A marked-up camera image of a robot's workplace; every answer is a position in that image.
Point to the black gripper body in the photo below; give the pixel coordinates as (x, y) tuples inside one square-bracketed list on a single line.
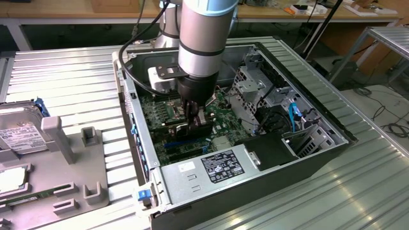
[(198, 88)]

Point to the green graphics card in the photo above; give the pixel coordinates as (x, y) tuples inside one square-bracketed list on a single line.
[(195, 133)]

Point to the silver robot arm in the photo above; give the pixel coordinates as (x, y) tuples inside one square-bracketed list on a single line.
[(202, 36)]

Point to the CPU socket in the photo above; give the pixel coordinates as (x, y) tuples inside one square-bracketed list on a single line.
[(177, 111)]

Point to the metal socket cover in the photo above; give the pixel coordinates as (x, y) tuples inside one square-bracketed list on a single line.
[(211, 99)]

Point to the green motherboard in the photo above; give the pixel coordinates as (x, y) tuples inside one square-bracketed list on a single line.
[(224, 119)]

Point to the silver chipset heatsink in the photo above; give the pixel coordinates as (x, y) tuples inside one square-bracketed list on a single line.
[(222, 142)]

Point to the black expansion slot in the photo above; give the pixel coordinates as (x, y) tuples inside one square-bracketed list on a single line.
[(187, 157), (186, 151)]

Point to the silver disk bay cage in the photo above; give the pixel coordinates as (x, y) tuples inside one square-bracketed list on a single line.
[(250, 86)]

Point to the blue card retainer strip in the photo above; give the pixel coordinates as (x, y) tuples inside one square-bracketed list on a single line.
[(133, 129)]

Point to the black plastic shroud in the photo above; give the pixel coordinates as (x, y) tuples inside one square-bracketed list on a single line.
[(268, 151)]

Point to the silver power supply unit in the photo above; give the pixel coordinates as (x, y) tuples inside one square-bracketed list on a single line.
[(186, 182)]

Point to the vented silver disk bay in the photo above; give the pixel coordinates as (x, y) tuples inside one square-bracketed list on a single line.
[(307, 143)]

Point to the black open PC case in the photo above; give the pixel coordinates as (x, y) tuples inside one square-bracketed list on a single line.
[(256, 191)]

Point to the blue case latch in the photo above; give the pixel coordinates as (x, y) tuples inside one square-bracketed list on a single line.
[(143, 194)]

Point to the small orange box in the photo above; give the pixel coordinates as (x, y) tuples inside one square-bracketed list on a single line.
[(290, 10)]

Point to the blue disk caddy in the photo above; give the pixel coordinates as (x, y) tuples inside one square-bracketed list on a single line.
[(43, 107)]

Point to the small black device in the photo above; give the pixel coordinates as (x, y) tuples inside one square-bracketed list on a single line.
[(300, 7)]

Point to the dark grey box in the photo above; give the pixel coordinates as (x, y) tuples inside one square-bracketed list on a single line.
[(346, 69)]

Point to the black slanted pole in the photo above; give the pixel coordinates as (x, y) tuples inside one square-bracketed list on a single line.
[(323, 26)]

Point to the flat white box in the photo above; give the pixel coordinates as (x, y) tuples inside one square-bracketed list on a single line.
[(316, 10)]

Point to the large brown box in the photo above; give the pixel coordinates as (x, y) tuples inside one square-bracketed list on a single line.
[(346, 40)]

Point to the grey parts rack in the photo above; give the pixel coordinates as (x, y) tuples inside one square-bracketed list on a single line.
[(49, 172)]

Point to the silver hard disk drive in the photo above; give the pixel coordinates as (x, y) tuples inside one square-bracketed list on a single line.
[(17, 134)]

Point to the white flat carton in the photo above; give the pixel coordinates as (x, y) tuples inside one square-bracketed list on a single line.
[(362, 9)]

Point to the green RAM stick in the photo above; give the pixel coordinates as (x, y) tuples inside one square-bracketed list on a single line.
[(29, 198)]

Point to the silver CPU chip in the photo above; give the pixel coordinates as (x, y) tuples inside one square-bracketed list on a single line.
[(11, 179)]

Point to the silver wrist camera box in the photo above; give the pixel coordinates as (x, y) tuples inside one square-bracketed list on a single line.
[(161, 82)]

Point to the wooden desk white frame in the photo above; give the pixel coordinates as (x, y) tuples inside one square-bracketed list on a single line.
[(65, 9)]

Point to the metal frame slatted table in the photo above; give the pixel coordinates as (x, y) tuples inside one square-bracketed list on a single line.
[(394, 38)]

